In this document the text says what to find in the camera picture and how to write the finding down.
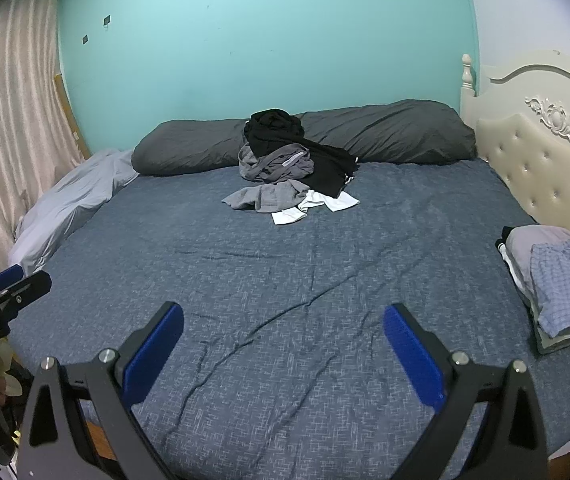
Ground light grey heather garment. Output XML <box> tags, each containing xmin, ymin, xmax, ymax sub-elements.
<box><xmin>221</xmin><ymin>180</ymin><xmax>311</xmax><ymax>213</ymax></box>

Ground pale grey blanket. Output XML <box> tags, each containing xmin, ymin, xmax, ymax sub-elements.
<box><xmin>8</xmin><ymin>149</ymin><xmax>140</xmax><ymax>278</ymax></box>

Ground olive folded garment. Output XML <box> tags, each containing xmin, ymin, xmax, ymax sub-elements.
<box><xmin>532</xmin><ymin>320</ymin><xmax>570</xmax><ymax>356</ymax></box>

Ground cream tufted headboard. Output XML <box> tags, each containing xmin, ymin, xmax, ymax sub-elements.
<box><xmin>460</xmin><ymin>50</ymin><xmax>570</xmax><ymax>281</ymax></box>

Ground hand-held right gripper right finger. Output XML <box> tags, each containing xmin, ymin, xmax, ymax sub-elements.
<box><xmin>383</xmin><ymin>303</ymin><xmax>550</xmax><ymax>480</ymax></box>

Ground blue patterned bedspread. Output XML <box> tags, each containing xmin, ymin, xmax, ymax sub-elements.
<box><xmin>8</xmin><ymin>157</ymin><xmax>570</xmax><ymax>480</ymax></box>

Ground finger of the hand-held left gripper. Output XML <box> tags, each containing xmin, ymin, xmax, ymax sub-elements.
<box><xmin>0</xmin><ymin>271</ymin><xmax>52</xmax><ymax>322</ymax></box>
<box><xmin>0</xmin><ymin>265</ymin><xmax>25</xmax><ymax>296</ymax></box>

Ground wooden board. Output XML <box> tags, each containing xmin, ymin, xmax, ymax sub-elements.
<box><xmin>54</xmin><ymin>74</ymin><xmax>91</xmax><ymax>161</ymax></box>

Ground grey t-shirt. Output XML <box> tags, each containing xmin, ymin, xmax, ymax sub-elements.
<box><xmin>239</xmin><ymin>142</ymin><xmax>316</xmax><ymax>183</ymax></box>

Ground pale pink curtain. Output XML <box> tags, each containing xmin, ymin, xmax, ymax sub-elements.
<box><xmin>0</xmin><ymin>0</ymin><xmax>91</xmax><ymax>286</ymax></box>

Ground dark grey long pillow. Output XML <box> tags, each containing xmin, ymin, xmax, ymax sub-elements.
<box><xmin>132</xmin><ymin>100</ymin><xmax>476</xmax><ymax>177</ymax></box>

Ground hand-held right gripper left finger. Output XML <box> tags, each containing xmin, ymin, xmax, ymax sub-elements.
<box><xmin>15</xmin><ymin>301</ymin><xmax>186</xmax><ymax>480</ymax></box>

